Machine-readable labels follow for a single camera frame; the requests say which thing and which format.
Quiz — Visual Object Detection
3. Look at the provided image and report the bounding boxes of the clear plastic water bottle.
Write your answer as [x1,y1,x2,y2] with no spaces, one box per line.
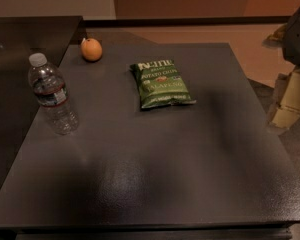
[28,53,79,135]

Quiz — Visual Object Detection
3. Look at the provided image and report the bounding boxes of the green jalapeno chips bag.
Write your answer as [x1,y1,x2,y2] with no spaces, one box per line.
[130,59,196,110]

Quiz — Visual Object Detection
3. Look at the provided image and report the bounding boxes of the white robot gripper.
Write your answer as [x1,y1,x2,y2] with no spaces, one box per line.
[267,7,300,129]

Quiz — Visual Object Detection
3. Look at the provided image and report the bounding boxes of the orange fruit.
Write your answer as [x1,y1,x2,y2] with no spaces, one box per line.
[80,38,103,62]

